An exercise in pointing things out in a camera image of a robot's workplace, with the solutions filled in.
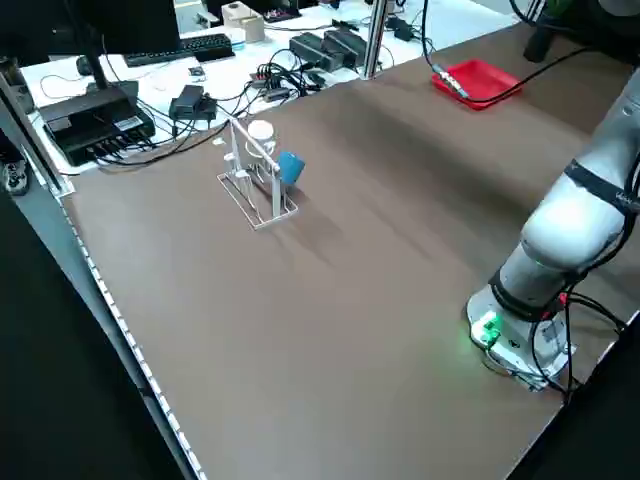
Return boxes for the blue cup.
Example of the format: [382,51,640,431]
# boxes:
[276,151,307,186]

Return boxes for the white cup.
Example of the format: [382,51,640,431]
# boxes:
[246,119,278,169]

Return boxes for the red plastic tray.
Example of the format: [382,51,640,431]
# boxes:
[431,57,525,112]

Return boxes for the black usb hub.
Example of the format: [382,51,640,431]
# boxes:
[249,69,294,104]

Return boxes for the black power adapter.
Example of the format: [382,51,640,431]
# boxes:
[169,84,219,125]

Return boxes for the plain beige box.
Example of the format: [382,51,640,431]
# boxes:
[242,15,266,44]

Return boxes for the small black adapter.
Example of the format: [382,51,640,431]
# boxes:
[391,16,417,43]

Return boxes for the black keyboard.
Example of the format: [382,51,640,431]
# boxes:
[123,32,236,68]

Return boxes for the wooden box with hole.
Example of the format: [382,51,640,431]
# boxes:
[220,1,251,28]

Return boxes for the black dock box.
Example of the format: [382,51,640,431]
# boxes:
[38,88,158,168]

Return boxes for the black computer monitor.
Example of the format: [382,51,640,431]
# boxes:
[0,0,181,104]

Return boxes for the person's shoe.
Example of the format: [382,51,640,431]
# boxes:
[1,159,30,197]

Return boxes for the white wire cup rack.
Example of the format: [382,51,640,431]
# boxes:
[212,115,302,234]

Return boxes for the black arm cable with connector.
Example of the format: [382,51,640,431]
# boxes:
[421,0,609,105]

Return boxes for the aluminium frame post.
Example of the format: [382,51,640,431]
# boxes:
[362,0,390,81]

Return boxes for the black base cables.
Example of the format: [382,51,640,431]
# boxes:
[529,284,630,407]

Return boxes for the aluminium frame rail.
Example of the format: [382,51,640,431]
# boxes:
[0,69,76,197]

